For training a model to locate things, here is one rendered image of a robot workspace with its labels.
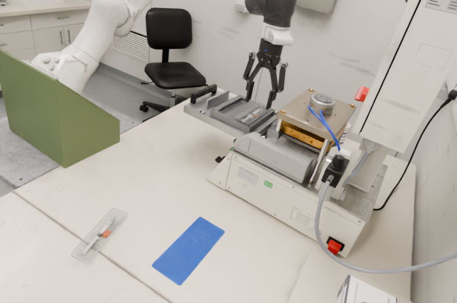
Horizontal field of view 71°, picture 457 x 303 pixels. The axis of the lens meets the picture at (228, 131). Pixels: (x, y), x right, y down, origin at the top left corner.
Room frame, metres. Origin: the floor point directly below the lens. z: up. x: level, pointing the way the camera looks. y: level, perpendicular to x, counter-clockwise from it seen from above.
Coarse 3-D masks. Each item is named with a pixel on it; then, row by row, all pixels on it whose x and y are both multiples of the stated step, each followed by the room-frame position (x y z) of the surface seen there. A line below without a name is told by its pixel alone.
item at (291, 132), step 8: (288, 128) 0.88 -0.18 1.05; (296, 128) 0.88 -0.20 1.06; (344, 128) 0.98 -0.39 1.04; (288, 136) 0.88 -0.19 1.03; (296, 136) 0.86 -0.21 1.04; (304, 136) 0.85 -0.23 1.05; (312, 136) 0.85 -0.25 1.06; (304, 144) 0.85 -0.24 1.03; (312, 144) 0.84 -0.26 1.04; (320, 144) 0.83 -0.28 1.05
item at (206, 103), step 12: (204, 96) 1.16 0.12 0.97; (216, 96) 1.10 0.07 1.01; (228, 96) 1.20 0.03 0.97; (192, 108) 1.04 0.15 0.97; (204, 108) 1.06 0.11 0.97; (204, 120) 1.01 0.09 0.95; (216, 120) 0.99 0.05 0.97; (228, 132) 0.96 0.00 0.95; (240, 132) 0.94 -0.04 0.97; (264, 132) 1.02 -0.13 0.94
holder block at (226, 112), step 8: (240, 96) 1.17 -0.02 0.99; (224, 104) 1.08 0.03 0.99; (232, 104) 1.11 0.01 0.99; (240, 104) 1.14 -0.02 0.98; (248, 104) 1.12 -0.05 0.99; (216, 112) 1.00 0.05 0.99; (224, 112) 1.04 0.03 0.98; (232, 112) 1.03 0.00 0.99; (240, 112) 1.04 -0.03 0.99; (272, 112) 1.09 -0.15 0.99; (224, 120) 0.98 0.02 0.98; (232, 120) 0.97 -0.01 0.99; (256, 120) 1.00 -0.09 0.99; (264, 120) 1.04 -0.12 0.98; (240, 128) 0.95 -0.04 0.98; (248, 128) 0.94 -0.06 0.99
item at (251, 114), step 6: (252, 108) 1.07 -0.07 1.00; (258, 108) 1.08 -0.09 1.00; (264, 108) 1.09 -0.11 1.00; (270, 108) 1.10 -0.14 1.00; (240, 114) 1.01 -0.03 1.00; (246, 114) 1.01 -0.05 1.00; (252, 114) 1.02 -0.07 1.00; (258, 114) 1.03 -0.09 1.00; (246, 120) 0.97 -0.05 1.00; (252, 120) 0.98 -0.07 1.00
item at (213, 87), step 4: (212, 84) 1.20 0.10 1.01; (204, 88) 1.15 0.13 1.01; (208, 88) 1.16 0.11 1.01; (212, 88) 1.18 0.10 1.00; (216, 88) 1.21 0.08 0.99; (196, 92) 1.10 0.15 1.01; (200, 92) 1.11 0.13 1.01; (204, 92) 1.13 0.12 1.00; (208, 92) 1.16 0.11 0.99; (212, 92) 1.21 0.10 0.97; (192, 96) 1.08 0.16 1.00; (196, 96) 1.08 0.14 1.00; (200, 96) 1.11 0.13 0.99; (192, 100) 1.08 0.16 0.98
